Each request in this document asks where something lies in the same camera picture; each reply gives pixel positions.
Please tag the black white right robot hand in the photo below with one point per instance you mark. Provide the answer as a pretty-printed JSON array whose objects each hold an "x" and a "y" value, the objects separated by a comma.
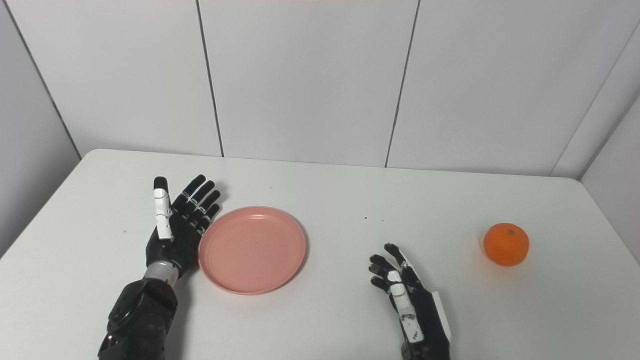
[{"x": 430, "y": 325}]

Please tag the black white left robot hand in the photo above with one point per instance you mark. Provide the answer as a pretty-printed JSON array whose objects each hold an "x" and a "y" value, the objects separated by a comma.
[{"x": 180, "y": 245}]

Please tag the pink round plate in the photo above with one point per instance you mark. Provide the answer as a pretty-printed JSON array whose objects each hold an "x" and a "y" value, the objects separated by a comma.
[{"x": 251, "y": 250}]

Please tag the orange fruit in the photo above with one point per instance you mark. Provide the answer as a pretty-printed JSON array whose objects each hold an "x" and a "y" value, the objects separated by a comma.
[{"x": 506, "y": 244}]

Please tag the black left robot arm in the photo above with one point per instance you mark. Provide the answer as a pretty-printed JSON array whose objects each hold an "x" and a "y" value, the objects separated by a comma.
[{"x": 140, "y": 320}]

